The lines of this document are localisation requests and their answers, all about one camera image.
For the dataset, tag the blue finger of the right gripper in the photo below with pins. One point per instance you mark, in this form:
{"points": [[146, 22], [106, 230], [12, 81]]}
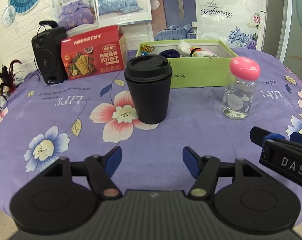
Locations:
{"points": [[258, 136], [296, 137]]}

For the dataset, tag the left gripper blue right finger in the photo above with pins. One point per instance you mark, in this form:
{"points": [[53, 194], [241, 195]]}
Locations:
{"points": [[193, 161]]}

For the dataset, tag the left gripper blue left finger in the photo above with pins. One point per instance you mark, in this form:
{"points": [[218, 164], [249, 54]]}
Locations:
{"points": [[112, 160]]}

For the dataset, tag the dark purple knitted cloth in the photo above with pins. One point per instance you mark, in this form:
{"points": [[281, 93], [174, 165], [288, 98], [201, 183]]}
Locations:
{"points": [[170, 53]]}

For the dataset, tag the white colourful plush toy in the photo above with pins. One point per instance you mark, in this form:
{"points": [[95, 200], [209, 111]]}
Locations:
{"points": [[187, 50]]}

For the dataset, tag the glass jar pink lid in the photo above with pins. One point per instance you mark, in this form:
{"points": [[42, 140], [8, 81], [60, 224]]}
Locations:
{"points": [[240, 87]]}

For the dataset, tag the purple floral tablecloth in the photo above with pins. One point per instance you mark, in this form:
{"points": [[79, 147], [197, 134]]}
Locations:
{"points": [[79, 118]]}

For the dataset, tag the black lidded coffee cup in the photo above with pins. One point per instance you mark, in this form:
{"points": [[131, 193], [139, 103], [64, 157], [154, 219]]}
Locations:
{"points": [[149, 81]]}

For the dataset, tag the green white open box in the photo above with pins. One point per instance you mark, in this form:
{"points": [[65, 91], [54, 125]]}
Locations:
{"points": [[190, 72]]}

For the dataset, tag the red cracker box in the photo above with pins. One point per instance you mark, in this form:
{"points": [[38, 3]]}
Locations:
{"points": [[95, 52]]}

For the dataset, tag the black red feather ornament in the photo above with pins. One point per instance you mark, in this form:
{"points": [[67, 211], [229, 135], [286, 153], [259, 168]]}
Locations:
{"points": [[8, 82]]}

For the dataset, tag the white floral bedding package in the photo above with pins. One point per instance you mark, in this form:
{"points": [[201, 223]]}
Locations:
{"points": [[235, 22]]}

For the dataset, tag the black portable speaker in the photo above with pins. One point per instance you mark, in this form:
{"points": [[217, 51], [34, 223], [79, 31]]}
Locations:
{"points": [[47, 52]]}

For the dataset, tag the blue bedroom poster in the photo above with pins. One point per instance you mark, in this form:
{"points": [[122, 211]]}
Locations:
{"points": [[174, 20]]}

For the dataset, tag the purple bedding poster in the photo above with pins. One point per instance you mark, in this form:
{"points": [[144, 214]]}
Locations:
{"points": [[70, 14]]}

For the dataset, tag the blue bedding poster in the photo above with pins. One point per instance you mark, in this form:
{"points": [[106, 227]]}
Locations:
{"points": [[122, 12]]}

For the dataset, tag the white round painted fan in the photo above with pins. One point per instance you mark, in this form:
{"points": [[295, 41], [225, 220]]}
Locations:
{"points": [[8, 15]]}

